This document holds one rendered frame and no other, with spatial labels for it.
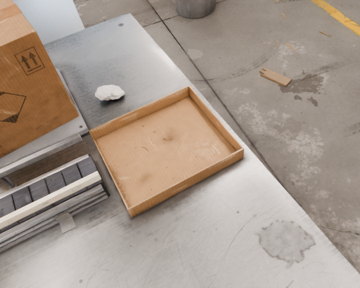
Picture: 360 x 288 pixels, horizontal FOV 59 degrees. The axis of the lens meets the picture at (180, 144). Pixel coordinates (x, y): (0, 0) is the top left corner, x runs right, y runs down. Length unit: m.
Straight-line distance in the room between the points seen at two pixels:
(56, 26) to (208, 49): 1.36
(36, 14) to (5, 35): 0.70
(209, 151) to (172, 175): 0.11
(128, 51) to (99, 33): 0.17
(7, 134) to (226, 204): 0.56
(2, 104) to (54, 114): 0.13
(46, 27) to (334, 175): 1.50
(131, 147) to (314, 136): 1.32
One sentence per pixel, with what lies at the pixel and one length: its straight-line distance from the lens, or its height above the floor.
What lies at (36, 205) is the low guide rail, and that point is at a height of 0.91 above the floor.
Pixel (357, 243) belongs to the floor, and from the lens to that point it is 1.70.
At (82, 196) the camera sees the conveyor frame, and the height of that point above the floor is 0.88.
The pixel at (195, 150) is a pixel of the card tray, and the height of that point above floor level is 0.83.
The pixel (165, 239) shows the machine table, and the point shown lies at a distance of 0.70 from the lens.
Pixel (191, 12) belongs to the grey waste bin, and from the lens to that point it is 2.77.
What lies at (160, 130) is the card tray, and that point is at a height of 0.83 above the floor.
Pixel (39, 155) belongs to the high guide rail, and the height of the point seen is 0.96.
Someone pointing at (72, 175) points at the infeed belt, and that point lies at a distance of 0.77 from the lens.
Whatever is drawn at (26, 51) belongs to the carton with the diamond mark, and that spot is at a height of 1.09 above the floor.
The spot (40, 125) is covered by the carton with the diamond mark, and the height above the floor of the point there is 0.89.
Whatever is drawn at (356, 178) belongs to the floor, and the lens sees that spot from 1.87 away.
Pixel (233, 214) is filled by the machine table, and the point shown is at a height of 0.83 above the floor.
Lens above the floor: 1.48
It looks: 53 degrees down
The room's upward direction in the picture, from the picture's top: 9 degrees counter-clockwise
